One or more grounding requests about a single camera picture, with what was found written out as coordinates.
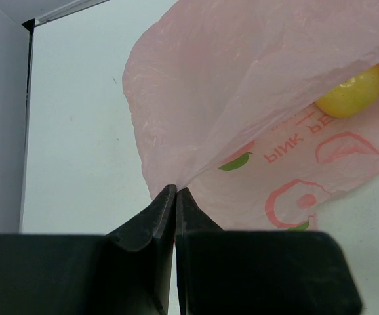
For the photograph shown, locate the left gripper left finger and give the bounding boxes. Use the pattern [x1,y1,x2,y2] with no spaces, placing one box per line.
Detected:
[0,185,176,314]

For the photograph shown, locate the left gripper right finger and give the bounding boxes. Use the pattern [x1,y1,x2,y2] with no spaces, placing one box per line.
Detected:
[175,189,363,314]

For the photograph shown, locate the pink plastic bag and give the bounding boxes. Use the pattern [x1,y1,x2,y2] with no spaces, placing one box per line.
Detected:
[123,1,379,230]

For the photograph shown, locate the yellow fake pear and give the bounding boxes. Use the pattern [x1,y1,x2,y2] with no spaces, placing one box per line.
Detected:
[315,66,379,118]

